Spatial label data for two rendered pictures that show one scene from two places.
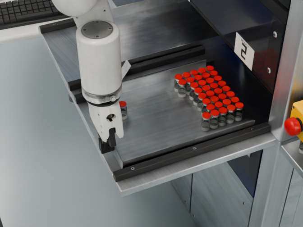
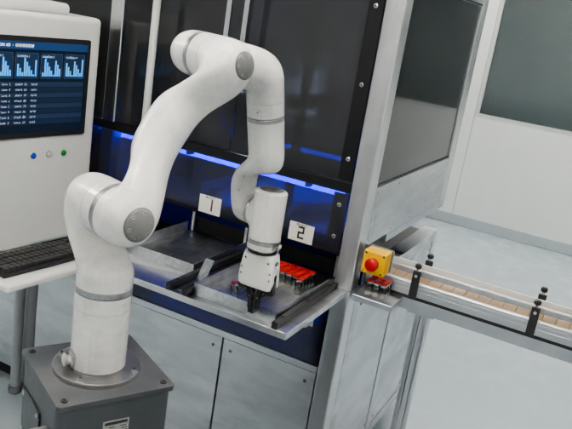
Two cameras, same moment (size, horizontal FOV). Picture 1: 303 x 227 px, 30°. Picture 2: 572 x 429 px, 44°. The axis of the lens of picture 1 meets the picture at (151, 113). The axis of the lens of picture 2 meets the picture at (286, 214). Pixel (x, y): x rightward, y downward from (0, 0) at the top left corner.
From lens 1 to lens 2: 1.31 m
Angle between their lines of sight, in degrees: 45
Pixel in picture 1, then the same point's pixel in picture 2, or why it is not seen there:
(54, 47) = not seen: hidden behind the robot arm
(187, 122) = (281, 292)
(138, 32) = (175, 251)
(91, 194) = not seen: outside the picture
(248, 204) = (311, 377)
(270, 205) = (338, 363)
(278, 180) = (344, 334)
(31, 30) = (53, 271)
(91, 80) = (271, 230)
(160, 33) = (194, 249)
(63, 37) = not seen: hidden behind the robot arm
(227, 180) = (277, 371)
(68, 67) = (147, 277)
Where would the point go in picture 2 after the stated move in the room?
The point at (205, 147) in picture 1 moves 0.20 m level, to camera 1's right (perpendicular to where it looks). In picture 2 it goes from (314, 299) to (363, 290)
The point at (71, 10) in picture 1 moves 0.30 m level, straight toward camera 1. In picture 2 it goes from (276, 166) to (378, 201)
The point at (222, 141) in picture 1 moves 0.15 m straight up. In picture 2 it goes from (320, 294) to (328, 246)
